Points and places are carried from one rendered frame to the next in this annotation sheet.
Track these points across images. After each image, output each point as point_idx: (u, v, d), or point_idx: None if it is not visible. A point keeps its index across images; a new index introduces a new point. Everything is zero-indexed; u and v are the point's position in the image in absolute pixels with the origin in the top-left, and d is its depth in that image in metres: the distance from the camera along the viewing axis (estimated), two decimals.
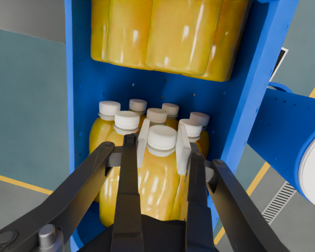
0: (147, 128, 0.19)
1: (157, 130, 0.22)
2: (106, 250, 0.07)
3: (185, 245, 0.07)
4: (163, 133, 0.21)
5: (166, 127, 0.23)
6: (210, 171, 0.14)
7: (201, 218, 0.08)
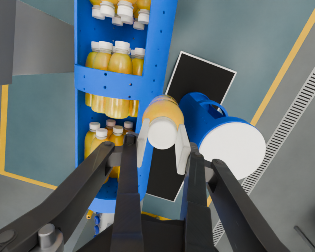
0: (147, 128, 0.19)
1: (157, 135, 0.22)
2: (106, 250, 0.07)
3: (185, 245, 0.07)
4: (162, 141, 0.22)
5: (167, 127, 0.21)
6: (210, 171, 0.14)
7: (201, 218, 0.08)
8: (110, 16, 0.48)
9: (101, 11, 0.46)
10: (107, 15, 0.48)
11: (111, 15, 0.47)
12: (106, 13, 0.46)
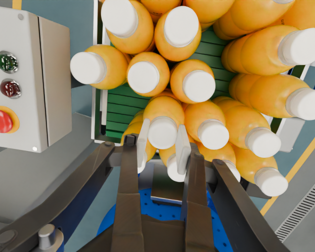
0: (147, 128, 0.19)
1: (156, 135, 0.22)
2: (106, 250, 0.07)
3: (185, 245, 0.07)
4: (162, 141, 0.22)
5: (167, 128, 0.21)
6: (209, 171, 0.14)
7: (201, 218, 0.08)
8: None
9: None
10: None
11: None
12: None
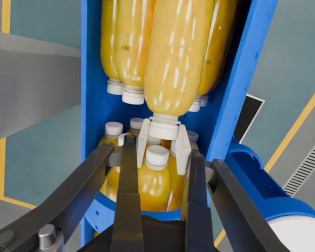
0: (147, 128, 0.19)
1: None
2: (106, 250, 0.07)
3: (185, 245, 0.07)
4: None
5: None
6: (210, 171, 0.14)
7: (201, 218, 0.08)
8: None
9: (124, 99, 0.29)
10: (132, 102, 0.30)
11: (139, 103, 0.30)
12: (132, 103, 0.28)
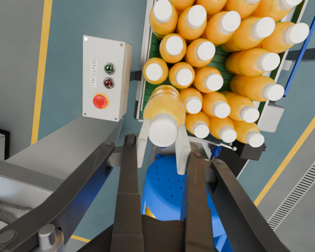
0: (147, 128, 0.19)
1: (191, 106, 0.42)
2: (106, 250, 0.07)
3: (185, 245, 0.07)
4: (193, 109, 0.43)
5: (196, 102, 0.42)
6: (209, 171, 0.14)
7: (201, 218, 0.08)
8: None
9: None
10: None
11: None
12: None
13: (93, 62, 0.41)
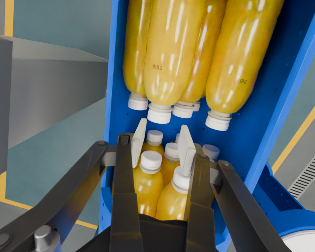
0: (144, 128, 0.19)
1: None
2: (106, 250, 0.07)
3: (186, 245, 0.07)
4: None
5: None
6: (216, 173, 0.14)
7: (204, 219, 0.08)
8: None
9: (151, 119, 0.27)
10: (158, 120, 0.28)
11: (165, 122, 0.28)
12: (159, 123, 0.27)
13: None
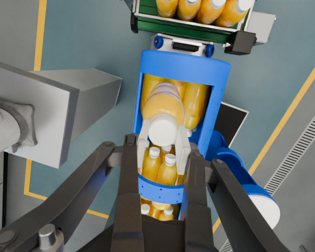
0: (147, 128, 0.19)
1: None
2: (106, 250, 0.07)
3: (185, 245, 0.07)
4: None
5: None
6: (209, 171, 0.14)
7: (201, 218, 0.08)
8: (168, 137, 0.22)
9: (155, 120, 0.22)
10: (163, 130, 0.22)
11: (173, 130, 0.22)
12: (167, 120, 0.21)
13: None
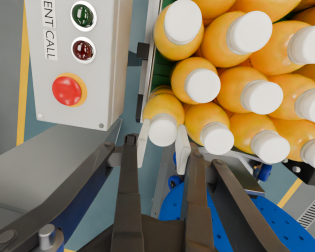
0: (147, 128, 0.19)
1: (260, 98, 0.20)
2: (106, 250, 0.07)
3: (185, 245, 0.07)
4: (264, 105, 0.20)
5: (273, 89, 0.19)
6: (209, 171, 0.14)
7: (201, 218, 0.08)
8: (168, 137, 0.22)
9: (155, 120, 0.22)
10: (163, 130, 0.22)
11: (173, 130, 0.22)
12: (167, 120, 0.21)
13: (47, 1, 0.18)
